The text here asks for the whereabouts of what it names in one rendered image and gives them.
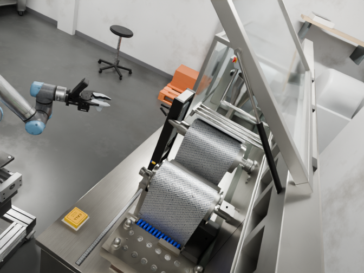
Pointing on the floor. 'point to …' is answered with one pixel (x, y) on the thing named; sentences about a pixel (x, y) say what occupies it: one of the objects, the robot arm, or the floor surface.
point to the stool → (121, 31)
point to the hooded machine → (335, 103)
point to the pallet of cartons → (179, 83)
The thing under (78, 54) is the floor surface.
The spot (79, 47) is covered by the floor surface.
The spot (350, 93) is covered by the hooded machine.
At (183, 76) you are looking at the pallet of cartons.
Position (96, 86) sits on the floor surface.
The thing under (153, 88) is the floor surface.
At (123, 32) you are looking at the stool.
